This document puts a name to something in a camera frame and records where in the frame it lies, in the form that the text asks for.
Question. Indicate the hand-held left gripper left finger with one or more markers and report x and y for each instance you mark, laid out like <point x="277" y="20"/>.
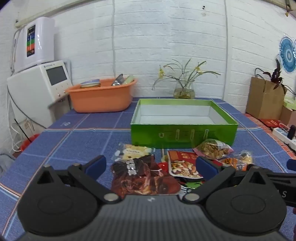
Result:
<point x="96" y="165"/>

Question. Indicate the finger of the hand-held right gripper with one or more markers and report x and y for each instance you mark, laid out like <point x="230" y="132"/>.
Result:
<point x="292" y="165"/>

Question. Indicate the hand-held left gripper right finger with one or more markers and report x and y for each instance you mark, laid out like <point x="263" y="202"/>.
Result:
<point x="205" y="167"/>

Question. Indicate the pink-edged clear peanut packet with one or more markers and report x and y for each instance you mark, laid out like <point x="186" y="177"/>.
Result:
<point x="212" y="149"/>

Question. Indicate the red mixed nut packet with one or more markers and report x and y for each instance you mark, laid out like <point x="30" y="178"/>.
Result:
<point x="182" y="164"/>

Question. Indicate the green cardboard box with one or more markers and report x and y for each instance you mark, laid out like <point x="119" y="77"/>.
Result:
<point x="185" y="136"/>

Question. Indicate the clear orange snack packet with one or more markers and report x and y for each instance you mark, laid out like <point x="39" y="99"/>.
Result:
<point x="242" y="158"/>

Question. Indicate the clear packet with yellow label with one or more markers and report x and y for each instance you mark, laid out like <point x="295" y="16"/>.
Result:
<point x="135" y="153"/>

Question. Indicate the small red white packet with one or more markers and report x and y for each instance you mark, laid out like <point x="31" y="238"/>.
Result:
<point x="163" y="168"/>

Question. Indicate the dark red dates packet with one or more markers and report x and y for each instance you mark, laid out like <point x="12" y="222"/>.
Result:
<point x="138" y="180"/>

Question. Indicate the black plug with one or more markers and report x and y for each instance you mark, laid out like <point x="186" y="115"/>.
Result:
<point x="291" y="132"/>

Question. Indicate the white power strip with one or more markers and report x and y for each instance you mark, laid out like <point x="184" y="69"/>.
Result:
<point x="281" y="133"/>

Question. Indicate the blue checked tablecloth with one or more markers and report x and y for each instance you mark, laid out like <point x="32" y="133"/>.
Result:
<point x="69" y="139"/>

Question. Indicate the red checked cloth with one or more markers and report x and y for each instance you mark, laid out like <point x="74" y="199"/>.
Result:
<point x="266" y="132"/>

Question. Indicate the red envelope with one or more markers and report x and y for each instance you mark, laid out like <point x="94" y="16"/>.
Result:
<point x="270" y="122"/>

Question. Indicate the small cardboard box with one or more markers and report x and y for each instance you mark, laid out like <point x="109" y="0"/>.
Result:
<point x="288" y="115"/>

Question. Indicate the orange plastic basin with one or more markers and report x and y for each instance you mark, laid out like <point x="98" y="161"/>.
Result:
<point x="99" y="99"/>

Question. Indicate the brown paper bag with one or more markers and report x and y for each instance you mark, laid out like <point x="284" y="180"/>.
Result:
<point x="263" y="99"/>

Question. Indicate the red bucket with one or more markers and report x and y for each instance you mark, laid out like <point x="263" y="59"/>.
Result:
<point x="27" y="143"/>

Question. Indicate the glass vase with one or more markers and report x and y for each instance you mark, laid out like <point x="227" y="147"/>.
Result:
<point x="183" y="92"/>

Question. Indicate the metal bowl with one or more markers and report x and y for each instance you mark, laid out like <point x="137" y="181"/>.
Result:
<point x="118" y="80"/>

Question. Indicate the light green plastic lid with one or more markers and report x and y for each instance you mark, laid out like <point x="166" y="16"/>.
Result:
<point x="128" y="80"/>

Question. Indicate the white appliance with screen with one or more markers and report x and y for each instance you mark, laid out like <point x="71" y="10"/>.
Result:
<point x="30" y="92"/>

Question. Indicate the yellow flowering plant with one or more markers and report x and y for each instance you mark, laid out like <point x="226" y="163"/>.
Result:
<point x="161" y="72"/>

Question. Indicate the blue patterned decorative plate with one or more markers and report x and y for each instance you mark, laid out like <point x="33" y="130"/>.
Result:
<point x="288" y="54"/>

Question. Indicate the white water purifier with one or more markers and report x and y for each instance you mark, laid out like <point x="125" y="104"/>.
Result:
<point x="44" y="41"/>

